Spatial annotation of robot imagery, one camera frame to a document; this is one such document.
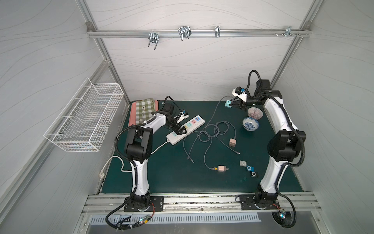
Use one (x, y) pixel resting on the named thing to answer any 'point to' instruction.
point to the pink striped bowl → (255, 112)
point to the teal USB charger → (227, 104)
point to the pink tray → (132, 120)
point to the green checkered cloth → (143, 110)
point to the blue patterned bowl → (250, 124)
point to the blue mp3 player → (250, 168)
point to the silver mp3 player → (243, 163)
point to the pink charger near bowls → (232, 142)
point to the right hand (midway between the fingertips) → (231, 100)
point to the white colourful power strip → (173, 138)
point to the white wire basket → (82, 125)
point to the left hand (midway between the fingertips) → (181, 126)
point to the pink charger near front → (222, 168)
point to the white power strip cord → (102, 172)
